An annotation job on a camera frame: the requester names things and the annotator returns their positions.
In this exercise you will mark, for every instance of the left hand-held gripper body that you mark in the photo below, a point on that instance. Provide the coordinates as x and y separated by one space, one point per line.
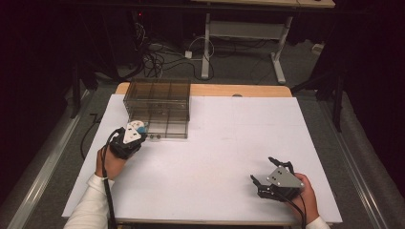
129 141

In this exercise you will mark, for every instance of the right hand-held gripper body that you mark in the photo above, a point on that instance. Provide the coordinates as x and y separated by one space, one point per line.
283 179

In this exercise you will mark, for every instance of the white and blue plush toy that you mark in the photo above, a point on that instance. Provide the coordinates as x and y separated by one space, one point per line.
144 129

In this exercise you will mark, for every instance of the clear brown drawer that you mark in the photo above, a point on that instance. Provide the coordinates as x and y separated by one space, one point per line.
168 127

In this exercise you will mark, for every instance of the clear brown drawer cabinet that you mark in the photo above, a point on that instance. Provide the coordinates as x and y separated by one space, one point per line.
157 93

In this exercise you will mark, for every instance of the person's left hand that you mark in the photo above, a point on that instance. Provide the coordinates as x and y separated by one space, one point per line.
108 163

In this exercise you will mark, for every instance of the person's right hand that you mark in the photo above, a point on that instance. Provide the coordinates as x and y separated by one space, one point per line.
309 200

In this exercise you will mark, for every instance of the white table cover sheet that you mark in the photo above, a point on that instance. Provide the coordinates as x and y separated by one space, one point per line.
207 165

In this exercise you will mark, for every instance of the black metal stand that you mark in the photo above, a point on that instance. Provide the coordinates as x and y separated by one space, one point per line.
76 89
338 101

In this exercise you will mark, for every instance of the wooden table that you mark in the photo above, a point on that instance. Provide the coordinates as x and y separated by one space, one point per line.
254 90

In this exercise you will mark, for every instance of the white power adapter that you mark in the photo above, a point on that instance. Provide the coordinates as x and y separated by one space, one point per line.
188 54

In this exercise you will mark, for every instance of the small white box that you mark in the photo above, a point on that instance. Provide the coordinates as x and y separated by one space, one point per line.
317 47

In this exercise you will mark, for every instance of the beige desk top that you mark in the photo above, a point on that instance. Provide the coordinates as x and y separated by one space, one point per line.
264 2

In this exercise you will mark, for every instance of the aluminium floor rail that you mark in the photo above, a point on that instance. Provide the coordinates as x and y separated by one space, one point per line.
44 168
353 171

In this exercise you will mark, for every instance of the white metal desk frame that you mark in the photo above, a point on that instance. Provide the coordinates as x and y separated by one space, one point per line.
245 30

